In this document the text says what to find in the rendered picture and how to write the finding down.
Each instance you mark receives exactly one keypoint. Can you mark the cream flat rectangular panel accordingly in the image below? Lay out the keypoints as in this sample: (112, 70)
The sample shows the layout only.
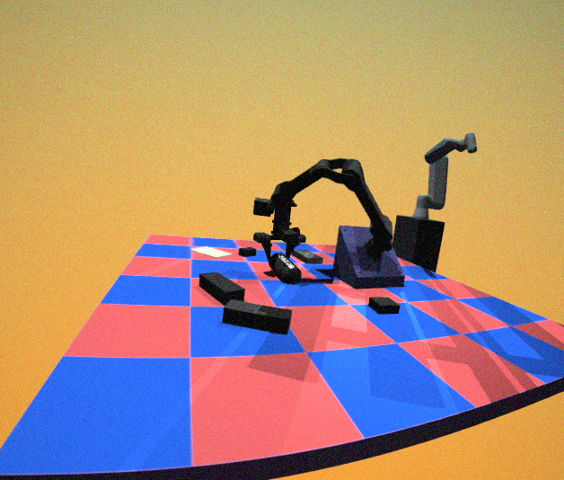
(211, 252)

